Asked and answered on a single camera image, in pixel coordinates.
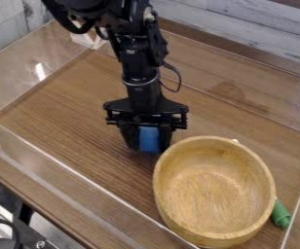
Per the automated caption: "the black cable under table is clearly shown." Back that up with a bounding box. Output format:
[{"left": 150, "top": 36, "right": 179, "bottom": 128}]
[{"left": 0, "top": 219, "right": 24, "bottom": 249}]

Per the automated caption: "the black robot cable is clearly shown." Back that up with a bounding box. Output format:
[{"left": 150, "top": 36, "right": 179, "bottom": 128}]
[{"left": 156, "top": 60, "right": 183, "bottom": 93}]

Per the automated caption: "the clear acrylic corner bracket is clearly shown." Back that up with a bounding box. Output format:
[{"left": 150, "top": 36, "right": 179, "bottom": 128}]
[{"left": 71, "top": 28, "right": 107, "bottom": 51}]

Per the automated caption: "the brown wooden bowl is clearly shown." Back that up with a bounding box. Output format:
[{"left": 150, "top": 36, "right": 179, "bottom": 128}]
[{"left": 152, "top": 136, "right": 275, "bottom": 249}]

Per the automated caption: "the blue rectangular block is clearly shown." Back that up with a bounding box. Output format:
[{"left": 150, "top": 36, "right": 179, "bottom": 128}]
[{"left": 138, "top": 126, "right": 159, "bottom": 153}]

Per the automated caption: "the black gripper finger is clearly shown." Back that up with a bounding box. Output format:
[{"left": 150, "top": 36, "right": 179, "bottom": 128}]
[
  {"left": 119, "top": 124, "right": 139, "bottom": 151},
  {"left": 159, "top": 126, "right": 173, "bottom": 152}
]

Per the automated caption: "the small green object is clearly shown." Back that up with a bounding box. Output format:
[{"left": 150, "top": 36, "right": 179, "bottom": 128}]
[{"left": 271, "top": 199, "right": 291, "bottom": 228}]

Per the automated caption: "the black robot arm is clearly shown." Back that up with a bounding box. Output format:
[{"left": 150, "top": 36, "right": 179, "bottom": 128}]
[{"left": 40, "top": 0, "right": 189, "bottom": 153}]

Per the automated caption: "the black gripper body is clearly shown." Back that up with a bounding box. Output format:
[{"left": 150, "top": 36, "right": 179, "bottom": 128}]
[{"left": 103, "top": 96, "right": 189, "bottom": 130}]

